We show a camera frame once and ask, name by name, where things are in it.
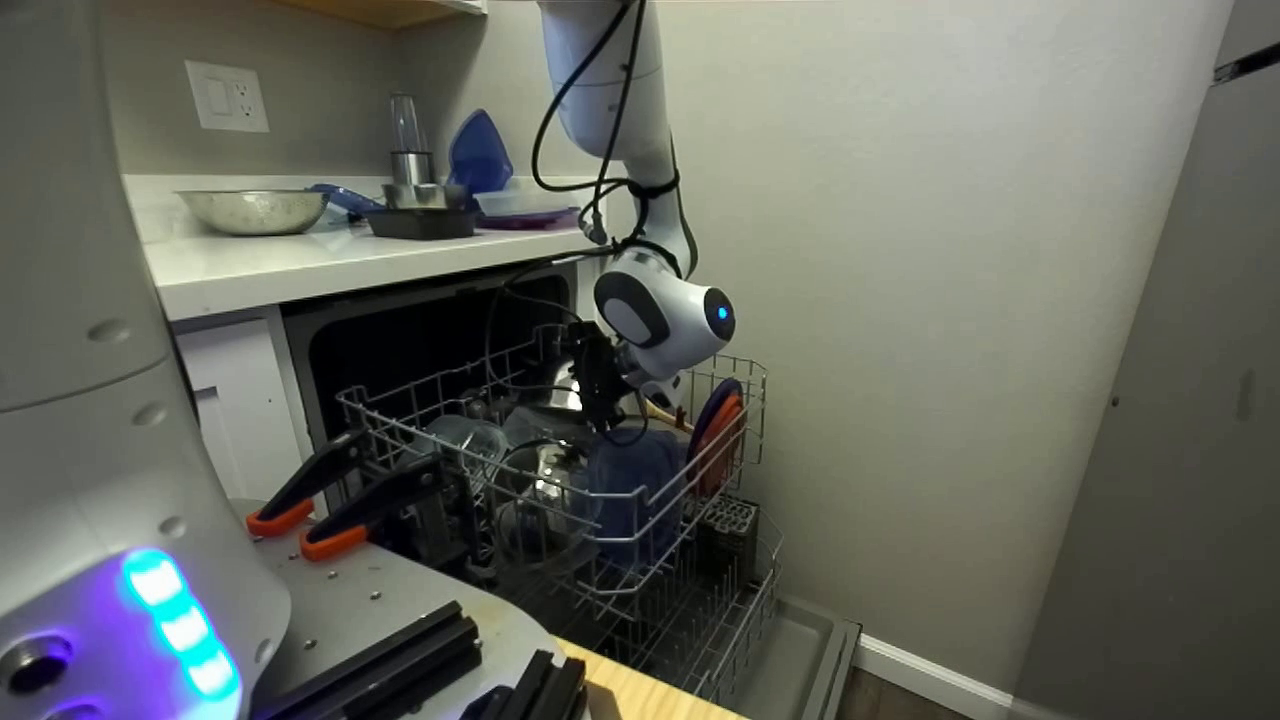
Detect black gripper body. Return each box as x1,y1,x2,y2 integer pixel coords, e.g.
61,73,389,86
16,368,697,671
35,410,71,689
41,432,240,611
557,322,633,432

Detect silver bowl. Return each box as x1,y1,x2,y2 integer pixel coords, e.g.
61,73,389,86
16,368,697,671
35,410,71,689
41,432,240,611
548,362,582,414
531,441,588,504

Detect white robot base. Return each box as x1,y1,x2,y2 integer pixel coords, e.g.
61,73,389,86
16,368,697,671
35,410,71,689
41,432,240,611
0,0,291,720

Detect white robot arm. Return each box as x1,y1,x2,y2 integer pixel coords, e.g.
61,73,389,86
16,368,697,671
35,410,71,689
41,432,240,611
536,0,734,429

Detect silver bowl in rack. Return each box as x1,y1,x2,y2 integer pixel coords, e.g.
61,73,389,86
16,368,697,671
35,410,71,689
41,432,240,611
531,441,588,504

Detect blue container on counter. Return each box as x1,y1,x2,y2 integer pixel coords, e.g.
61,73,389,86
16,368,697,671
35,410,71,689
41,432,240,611
448,108,511,193

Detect grey dishwasher door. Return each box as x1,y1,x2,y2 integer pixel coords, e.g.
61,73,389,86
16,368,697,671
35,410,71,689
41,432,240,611
722,595,860,720

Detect large steel colander bowl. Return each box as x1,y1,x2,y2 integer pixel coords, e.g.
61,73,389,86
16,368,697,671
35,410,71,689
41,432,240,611
184,189,325,238

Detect orange black utensil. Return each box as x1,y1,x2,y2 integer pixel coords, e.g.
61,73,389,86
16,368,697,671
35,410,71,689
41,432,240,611
687,382,748,496

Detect orange black clamp right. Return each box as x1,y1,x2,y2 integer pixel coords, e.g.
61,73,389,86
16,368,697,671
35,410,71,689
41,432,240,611
301,459,437,563

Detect black baking tray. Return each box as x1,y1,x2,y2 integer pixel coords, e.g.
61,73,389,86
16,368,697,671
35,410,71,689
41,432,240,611
366,209,476,240

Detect blender with steel base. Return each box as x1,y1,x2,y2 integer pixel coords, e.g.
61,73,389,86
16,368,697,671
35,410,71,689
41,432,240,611
384,95,442,209

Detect black aluminium rails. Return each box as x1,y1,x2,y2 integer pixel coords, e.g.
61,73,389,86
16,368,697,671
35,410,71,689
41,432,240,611
250,603,588,720

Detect stainless refrigerator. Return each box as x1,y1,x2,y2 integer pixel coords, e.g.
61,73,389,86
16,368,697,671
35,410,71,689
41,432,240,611
1012,0,1280,720

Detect white wire upper rack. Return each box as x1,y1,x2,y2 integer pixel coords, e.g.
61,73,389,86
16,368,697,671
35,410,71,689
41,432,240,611
332,324,773,592

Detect lower wire rack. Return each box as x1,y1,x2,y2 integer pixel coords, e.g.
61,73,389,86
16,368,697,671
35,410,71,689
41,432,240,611
543,496,774,710

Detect white wall outlet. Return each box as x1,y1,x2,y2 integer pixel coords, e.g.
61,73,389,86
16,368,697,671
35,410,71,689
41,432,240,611
184,61,268,131

